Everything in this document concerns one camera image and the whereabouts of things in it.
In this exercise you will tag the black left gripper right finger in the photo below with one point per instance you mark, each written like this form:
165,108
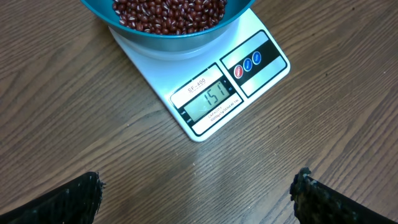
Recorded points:
315,203

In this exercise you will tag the red beans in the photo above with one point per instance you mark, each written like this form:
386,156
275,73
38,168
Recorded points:
169,17

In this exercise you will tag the blue bowl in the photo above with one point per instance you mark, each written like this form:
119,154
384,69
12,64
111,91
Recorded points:
173,43

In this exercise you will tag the white kitchen scale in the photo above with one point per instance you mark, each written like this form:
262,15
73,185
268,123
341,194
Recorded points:
207,87

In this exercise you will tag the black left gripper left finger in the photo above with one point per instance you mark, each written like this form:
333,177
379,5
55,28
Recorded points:
77,201

